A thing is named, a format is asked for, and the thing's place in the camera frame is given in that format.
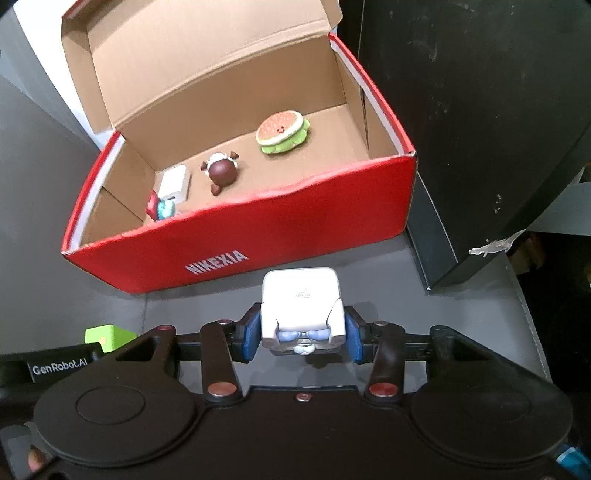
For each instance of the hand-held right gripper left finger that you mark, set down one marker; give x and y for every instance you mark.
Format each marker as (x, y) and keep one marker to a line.
(249, 333)

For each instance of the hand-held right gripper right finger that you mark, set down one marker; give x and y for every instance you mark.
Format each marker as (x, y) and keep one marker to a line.
(353, 334)

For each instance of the white cube figurine toy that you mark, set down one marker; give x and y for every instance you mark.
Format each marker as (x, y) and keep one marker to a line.
(300, 300)

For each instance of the green cube toy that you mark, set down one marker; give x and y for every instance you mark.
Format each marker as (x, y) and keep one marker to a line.
(108, 337)

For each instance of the red cardboard box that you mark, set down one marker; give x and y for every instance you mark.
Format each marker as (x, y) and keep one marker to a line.
(277, 230)

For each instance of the red and blue figurine toy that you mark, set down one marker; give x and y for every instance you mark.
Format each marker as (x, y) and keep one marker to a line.
(159, 207)

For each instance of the brown figurine toy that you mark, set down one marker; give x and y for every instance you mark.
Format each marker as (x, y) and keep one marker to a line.
(221, 173)

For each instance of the white charger plug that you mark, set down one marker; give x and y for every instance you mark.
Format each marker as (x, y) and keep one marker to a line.
(175, 184)

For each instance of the burger toy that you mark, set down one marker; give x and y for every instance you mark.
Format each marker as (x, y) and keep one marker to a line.
(281, 131)

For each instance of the large black box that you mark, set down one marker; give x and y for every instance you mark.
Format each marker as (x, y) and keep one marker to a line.
(461, 115)

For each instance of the teal object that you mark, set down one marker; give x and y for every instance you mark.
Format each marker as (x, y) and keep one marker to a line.
(567, 456)

